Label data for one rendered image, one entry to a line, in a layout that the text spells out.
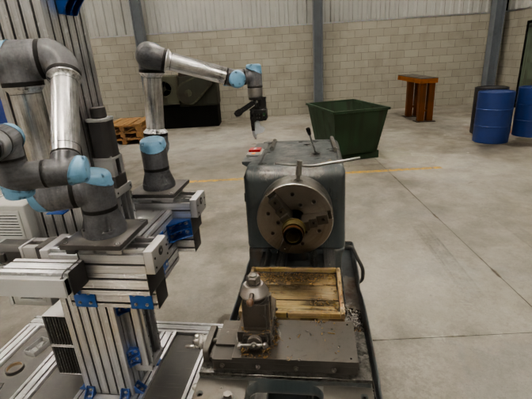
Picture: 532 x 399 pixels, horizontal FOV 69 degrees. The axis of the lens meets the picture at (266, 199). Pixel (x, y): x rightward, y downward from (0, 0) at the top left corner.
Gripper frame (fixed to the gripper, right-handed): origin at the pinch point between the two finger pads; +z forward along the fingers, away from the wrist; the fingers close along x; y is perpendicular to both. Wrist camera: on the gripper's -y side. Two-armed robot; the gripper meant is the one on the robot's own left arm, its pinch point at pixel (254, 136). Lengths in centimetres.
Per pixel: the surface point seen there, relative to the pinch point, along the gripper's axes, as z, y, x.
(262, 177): 11.4, 7.9, -34.1
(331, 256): 46, 38, -41
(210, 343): 36, 1, -111
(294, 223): 21, 23, -62
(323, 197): 15, 34, -50
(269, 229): 29, 12, -50
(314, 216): 22, 31, -54
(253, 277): 15, 15, -108
